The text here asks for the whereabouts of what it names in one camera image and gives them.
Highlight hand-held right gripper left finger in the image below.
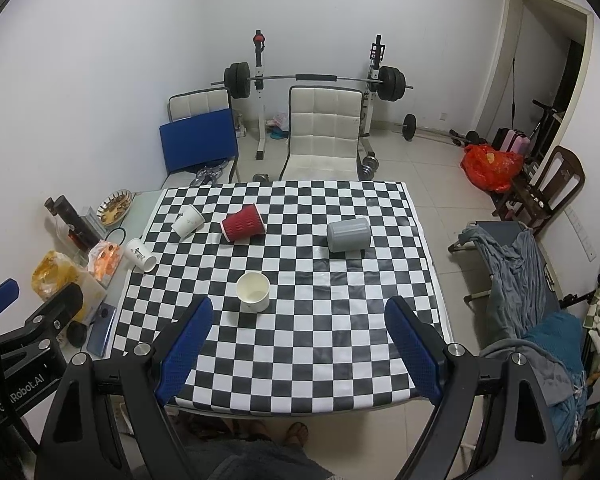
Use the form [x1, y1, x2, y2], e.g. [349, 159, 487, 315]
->
[39, 295, 214, 480]

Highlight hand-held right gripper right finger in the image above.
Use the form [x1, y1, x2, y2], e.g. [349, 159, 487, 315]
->
[384, 296, 564, 480]

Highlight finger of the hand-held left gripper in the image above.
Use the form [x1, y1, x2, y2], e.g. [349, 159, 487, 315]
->
[0, 279, 21, 307]
[0, 282, 84, 361]

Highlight grey ribbed cup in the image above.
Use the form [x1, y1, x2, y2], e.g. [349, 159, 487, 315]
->
[326, 216, 372, 253]

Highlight red ribbed paper cup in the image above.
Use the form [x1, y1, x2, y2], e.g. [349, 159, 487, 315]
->
[221, 203, 267, 244]

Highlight plain white paper cup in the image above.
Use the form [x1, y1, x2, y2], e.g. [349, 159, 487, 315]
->
[236, 271, 271, 312]

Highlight white printed paper cup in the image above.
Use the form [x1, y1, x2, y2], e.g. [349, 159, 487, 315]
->
[125, 238, 158, 274]
[171, 204, 206, 240]

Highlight yellow plastic bag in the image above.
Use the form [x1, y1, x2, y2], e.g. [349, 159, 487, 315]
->
[31, 250, 82, 307]

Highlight black round cap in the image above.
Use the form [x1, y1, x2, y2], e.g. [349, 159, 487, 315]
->
[67, 320, 89, 347]

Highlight blue phone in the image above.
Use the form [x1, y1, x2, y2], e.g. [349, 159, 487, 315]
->
[87, 305, 119, 359]

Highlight orange snack bag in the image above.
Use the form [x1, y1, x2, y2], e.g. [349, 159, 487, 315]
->
[87, 240, 126, 282]

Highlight dark bottle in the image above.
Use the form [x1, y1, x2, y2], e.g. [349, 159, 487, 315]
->
[44, 195, 102, 252]

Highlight black white checkered tablecloth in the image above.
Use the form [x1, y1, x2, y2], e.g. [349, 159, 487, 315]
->
[111, 180, 454, 409]

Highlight person's foot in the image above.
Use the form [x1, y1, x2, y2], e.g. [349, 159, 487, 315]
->
[242, 420, 274, 442]
[282, 422, 310, 449]

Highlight plate of snacks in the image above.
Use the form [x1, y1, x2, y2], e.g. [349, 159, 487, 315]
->
[96, 189, 133, 226]

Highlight grey blanket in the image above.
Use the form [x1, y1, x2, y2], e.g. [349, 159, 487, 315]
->
[459, 225, 549, 347]

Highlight person's grey shorts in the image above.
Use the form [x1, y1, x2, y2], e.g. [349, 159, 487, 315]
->
[189, 437, 337, 480]

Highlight teal cloth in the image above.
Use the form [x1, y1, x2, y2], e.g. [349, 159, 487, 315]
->
[522, 310, 589, 448]

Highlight folding cot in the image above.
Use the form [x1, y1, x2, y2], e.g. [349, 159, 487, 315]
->
[448, 220, 562, 312]

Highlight red plastic bag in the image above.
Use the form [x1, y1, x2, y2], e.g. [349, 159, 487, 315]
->
[461, 143, 525, 193]

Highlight blue board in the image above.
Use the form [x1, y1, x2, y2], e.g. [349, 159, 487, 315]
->
[159, 108, 240, 176]

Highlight long dumbbell bar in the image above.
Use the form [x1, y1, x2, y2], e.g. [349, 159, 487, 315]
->
[402, 114, 481, 147]

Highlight dark wooden chair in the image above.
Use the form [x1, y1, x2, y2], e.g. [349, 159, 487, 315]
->
[492, 145, 586, 239]

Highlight pink suitcase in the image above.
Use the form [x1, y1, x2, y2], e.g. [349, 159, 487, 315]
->
[495, 127, 531, 154]

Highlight white barbell rack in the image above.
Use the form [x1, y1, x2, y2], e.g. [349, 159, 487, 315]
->
[250, 30, 388, 162]

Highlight white padded chair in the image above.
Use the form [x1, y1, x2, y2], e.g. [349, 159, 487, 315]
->
[167, 88, 241, 189]
[279, 86, 365, 181]

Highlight black kick scooter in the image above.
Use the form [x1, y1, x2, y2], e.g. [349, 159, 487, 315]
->
[527, 100, 564, 162]

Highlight barbell with black plates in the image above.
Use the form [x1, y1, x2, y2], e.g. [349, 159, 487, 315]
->
[211, 62, 415, 101]

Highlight white wall socket strip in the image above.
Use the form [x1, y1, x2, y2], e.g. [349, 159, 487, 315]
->
[569, 207, 596, 262]

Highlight door frame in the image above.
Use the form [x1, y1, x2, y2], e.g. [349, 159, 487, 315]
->
[472, 0, 595, 172]

